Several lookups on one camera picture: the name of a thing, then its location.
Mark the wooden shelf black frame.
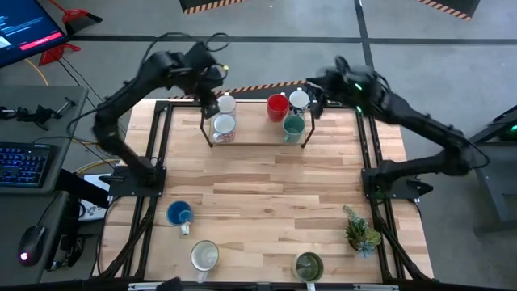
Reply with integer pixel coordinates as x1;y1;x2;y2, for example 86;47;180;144
193;83;329;150

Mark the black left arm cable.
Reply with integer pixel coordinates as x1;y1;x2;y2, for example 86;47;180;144
137;31;232;82

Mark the potted succulent plant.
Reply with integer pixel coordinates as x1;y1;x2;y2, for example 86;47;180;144
342;205;383;259

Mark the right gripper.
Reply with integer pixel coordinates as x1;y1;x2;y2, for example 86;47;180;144
309;56;364;120

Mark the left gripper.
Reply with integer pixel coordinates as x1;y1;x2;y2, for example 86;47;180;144
179;42;225;120

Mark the black aluminium table frame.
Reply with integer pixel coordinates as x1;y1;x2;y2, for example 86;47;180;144
95;99;435;291

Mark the hazard striped black box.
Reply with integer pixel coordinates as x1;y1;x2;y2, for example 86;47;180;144
415;0;481;21
179;0;247;15

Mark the yellow cable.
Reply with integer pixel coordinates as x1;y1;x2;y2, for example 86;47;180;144
24;58;49;86

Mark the silver metal bracket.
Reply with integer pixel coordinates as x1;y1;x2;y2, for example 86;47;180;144
353;284;399;291
128;281;174;291

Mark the sage green mug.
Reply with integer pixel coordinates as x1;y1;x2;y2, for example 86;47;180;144
282;115;307;144

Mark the grey white diamond mug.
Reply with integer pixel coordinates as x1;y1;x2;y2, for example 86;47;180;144
216;92;238;118

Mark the grey side desk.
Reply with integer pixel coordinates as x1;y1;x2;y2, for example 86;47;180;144
0;84;90;195
0;190;69;286

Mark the white printed box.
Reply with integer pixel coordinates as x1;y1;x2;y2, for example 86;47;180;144
78;173;112;222

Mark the red plastic base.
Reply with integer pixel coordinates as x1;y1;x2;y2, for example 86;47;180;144
39;42;82;67

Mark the hazard striped black platform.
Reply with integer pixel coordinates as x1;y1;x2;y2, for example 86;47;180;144
167;79;312;101

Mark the red dustpan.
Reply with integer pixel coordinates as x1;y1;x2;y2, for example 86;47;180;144
48;0;103;36

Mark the cream ceramic mug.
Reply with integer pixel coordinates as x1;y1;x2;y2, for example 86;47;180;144
190;239;221;284

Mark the backlit keyboard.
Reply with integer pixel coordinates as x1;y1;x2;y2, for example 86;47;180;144
0;141;57;189

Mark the blue white floral mug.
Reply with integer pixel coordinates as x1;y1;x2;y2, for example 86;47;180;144
288;87;311;118

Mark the black clamp tool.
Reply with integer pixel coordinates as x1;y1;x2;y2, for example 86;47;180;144
0;96;77;131

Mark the red white patterned mug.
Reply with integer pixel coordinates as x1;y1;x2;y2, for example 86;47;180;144
210;114;237;145

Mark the computer monitor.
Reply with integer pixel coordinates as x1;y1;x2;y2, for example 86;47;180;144
0;0;68;69

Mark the black equipment cart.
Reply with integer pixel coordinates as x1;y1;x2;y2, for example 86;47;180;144
452;103;517;235

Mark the red and white mug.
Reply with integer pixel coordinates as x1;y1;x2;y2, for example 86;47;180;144
266;92;291;123

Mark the black computer mouse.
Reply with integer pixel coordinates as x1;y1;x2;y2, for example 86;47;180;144
18;224;47;268

